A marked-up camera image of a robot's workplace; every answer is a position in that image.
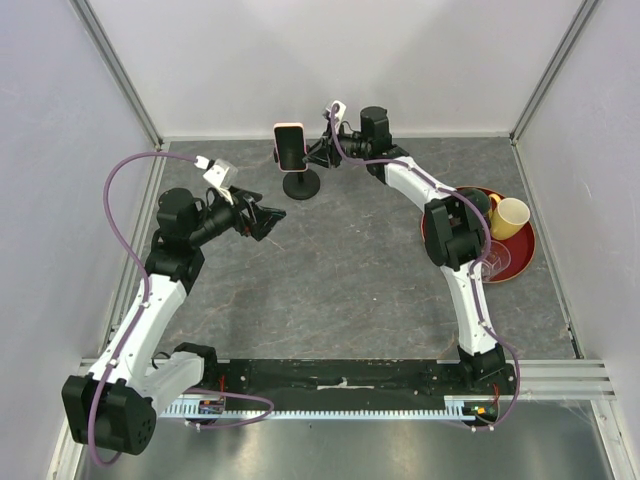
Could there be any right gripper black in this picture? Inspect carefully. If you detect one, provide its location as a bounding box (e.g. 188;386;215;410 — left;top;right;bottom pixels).
304;122;370;170

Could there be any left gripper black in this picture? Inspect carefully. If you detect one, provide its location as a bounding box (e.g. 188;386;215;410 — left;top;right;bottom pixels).
188;185;285;247

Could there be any phone with pink case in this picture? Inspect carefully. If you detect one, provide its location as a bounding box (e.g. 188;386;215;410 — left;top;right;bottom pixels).
273;122;307;173

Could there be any black phone stand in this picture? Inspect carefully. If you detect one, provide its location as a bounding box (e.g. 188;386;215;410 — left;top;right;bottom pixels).
273;147;321;200

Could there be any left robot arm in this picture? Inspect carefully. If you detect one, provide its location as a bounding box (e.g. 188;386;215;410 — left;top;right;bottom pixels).
61;187;286;455

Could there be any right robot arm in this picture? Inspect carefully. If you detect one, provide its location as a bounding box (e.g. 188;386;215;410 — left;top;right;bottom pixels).
304;101;520;394

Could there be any dark green mug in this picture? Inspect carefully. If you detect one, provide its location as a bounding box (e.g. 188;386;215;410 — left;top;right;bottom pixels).
467;188;491;221

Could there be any yellow mug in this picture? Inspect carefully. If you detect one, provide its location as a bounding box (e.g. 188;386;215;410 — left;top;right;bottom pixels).
488;193;531;240

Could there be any clear drinking glass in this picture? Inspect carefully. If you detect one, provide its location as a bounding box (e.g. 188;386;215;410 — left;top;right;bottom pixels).
481;240;511;283

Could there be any round red tray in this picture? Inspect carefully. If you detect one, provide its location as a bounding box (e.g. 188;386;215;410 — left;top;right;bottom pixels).
420;186;537;285

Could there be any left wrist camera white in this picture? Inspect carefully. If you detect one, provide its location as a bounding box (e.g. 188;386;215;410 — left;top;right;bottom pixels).
195;156;238;204

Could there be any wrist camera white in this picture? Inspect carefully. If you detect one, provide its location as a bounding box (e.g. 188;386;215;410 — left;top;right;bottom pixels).
323;100;346;133
195;156;238;204

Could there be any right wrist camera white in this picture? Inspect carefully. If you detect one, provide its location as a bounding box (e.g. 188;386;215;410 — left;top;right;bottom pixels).
323;100;346;133

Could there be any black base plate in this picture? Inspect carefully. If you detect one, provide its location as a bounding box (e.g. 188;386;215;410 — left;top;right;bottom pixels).
196;359;516;412

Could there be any white cable duct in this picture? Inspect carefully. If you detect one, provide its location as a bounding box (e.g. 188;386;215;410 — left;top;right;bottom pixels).
159;395;499;422

